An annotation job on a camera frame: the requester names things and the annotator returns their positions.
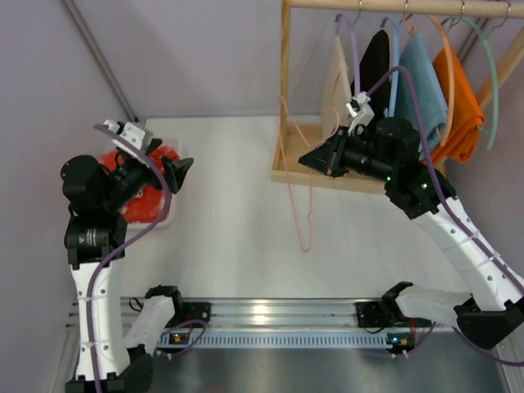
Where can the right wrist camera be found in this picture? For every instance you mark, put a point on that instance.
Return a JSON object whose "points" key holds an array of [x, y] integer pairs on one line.
{"points": [[360, 112]]}

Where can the light blue trousers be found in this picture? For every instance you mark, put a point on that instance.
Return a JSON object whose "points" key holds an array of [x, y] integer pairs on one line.
{"points": [[433, 107]]}

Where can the orange trousers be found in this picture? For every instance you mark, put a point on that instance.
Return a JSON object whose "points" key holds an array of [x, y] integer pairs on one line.
{"points": [[466, 121]]}

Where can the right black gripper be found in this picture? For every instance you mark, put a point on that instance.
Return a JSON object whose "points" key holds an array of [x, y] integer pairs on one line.
{"points": [[336, 152]]}

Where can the white plastic basket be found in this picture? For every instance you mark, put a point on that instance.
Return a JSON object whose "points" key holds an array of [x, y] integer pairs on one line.
{"points": [[156, 184]]}

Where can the aluminium corner frame post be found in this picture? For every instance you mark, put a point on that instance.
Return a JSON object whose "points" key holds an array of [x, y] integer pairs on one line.
{"points": [[81, 27]]}

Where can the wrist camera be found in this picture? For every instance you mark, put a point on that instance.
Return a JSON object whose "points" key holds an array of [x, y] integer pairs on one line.
{"points": [[137, 136], [360, 112]]}

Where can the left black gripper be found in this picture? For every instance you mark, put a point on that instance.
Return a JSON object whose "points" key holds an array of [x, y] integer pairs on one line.
{"points": [[165, 174]]}

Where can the red white patterned trousers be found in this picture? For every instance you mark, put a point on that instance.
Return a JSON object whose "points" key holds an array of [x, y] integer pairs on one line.
{"points": [[147, 204]]}

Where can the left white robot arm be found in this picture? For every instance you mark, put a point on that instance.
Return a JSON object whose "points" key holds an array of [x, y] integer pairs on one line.
{"points": [[110, 359]]}

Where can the black trousers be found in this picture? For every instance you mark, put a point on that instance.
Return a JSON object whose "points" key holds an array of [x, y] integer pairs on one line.
{"points": [[374, 64]]}

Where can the grey slotted cable duct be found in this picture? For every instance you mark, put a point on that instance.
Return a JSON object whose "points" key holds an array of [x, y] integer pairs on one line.
{"points": [[277, 340]]}

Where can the purple hanger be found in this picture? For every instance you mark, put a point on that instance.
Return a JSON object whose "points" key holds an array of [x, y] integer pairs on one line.
{"points": [[355, 51]]}

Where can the orange hanger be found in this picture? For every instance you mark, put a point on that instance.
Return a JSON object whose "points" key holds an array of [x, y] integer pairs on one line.
{"points": [[444, 69]]}

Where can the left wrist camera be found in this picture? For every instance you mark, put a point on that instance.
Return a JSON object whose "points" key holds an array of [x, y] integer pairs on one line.
{"points": [[137, 136]]}

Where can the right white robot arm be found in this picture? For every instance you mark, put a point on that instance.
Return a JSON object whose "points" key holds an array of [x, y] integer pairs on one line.
{"points": [[492, 306]]}

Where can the green hanger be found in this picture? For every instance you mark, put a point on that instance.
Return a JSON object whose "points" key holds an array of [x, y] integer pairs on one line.
{"points": [[494, 78]]}

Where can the blue hanger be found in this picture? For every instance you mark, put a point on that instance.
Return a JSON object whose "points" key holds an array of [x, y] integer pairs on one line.
{"points": [[394, 63]]}

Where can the aluminium mounting rail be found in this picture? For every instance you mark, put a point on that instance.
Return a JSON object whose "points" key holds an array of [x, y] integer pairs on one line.
{"points": [[276, 313]]}

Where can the beige trousers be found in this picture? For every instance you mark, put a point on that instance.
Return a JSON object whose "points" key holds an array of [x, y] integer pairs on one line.
{"points": [[336, 92]]}

